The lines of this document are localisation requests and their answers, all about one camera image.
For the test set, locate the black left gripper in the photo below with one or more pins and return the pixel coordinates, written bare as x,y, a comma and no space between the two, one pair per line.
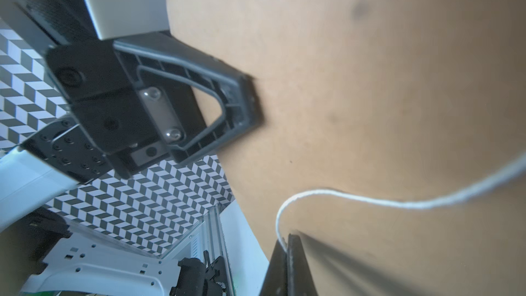
196,103

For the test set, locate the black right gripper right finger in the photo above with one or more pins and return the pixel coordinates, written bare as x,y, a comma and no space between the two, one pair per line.
299,277

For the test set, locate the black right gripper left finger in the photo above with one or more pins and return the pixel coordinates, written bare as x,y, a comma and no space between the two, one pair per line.
276,279

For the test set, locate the brown kraft file bag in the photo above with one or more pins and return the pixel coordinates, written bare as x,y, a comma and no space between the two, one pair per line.
401,100

